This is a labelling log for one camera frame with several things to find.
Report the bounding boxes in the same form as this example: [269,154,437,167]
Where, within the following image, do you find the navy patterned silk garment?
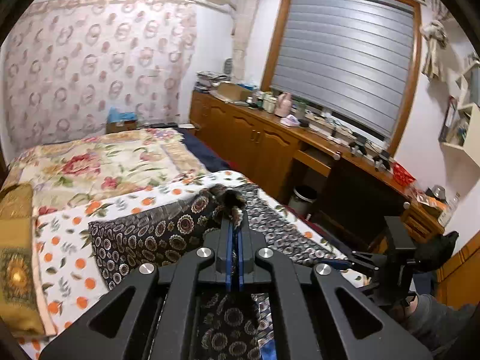
[88,184,341,359]

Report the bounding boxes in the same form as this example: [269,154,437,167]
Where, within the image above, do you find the grey sleeved right forearm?
[403,294,479,359]

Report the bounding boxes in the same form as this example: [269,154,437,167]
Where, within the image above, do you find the right hand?
[387,292,418,322]

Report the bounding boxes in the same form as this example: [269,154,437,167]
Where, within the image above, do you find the waste bin under desk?
[288,185,317,216]

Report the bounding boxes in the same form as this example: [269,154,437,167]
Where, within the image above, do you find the wooden sideboard cabinet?
[190,92,444,250]

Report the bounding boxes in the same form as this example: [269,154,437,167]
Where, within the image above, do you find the pink kettle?
[275,92,292,118]

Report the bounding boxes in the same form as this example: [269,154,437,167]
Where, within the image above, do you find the cardboard box on sideboard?
[211,82,252,102]

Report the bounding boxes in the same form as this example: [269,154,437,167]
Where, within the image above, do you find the orange print bed sheet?
[14,169,370,360]

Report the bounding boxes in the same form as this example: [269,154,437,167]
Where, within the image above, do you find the blue bag behind bed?
[106,107,137,134]

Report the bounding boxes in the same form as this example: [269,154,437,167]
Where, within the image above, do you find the floral quilt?
[2,128,208,215]

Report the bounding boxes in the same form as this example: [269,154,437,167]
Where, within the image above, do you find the grey window blind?
[271,0,414,138]

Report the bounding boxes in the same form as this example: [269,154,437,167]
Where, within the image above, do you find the olive brown folded blanket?
[0,184,45,336]

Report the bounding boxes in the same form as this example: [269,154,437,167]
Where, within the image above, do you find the white wall shelf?
[439,59,479,167]

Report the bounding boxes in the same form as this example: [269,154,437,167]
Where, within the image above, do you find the patterned wall curtain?
[4,0,197,151]

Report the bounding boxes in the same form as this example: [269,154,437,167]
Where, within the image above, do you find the cloth hanging on wall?
[420,20,448,82]

